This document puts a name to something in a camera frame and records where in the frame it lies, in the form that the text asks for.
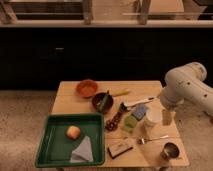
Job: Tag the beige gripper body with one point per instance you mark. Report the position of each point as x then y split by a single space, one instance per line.
167 117

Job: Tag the silver metal fork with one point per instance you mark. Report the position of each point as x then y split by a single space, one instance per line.
146 140

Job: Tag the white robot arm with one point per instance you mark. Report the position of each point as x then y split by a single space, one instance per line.
186 82

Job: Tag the green vegetable in bowl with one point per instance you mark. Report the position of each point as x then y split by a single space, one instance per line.
105 99

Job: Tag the dark brown bowl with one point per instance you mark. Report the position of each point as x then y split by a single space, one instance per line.
97 99

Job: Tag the red bowl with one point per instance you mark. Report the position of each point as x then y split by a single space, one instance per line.
87 88

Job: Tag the white cup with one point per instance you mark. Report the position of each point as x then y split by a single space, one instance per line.
153 117

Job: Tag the blue yellow sponge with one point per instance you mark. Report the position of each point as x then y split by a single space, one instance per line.
139 111

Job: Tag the metal cup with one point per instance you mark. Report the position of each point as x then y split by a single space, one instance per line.
170 151

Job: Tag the green cup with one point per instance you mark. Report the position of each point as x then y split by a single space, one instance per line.
130 123

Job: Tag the bunch of dark grapes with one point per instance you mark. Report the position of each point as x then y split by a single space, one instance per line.
112 124

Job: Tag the yellow corn cob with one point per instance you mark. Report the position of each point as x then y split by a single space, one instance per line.
120 93

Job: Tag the grey folded cloth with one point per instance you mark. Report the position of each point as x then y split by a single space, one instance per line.
83 153

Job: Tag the orange yellow fruit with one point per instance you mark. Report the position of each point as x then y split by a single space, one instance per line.
73 132

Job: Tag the green plastic tray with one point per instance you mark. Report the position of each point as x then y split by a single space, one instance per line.
55 147

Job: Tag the white handled spoon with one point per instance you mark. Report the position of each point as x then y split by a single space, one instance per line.
127 106

